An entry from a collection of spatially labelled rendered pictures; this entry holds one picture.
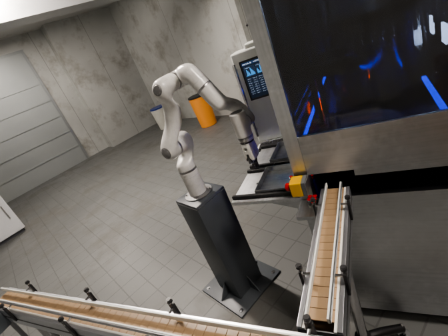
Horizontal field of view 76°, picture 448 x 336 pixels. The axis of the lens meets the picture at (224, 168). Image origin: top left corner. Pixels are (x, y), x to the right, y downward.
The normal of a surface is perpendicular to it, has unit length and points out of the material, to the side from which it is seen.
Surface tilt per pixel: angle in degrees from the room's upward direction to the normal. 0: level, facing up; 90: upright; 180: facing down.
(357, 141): 90
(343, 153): 90
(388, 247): 90
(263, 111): 90
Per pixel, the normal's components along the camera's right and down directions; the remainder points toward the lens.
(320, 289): -0.35, -0.85
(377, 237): -0.37, 0.52
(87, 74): 0.65, 0.09
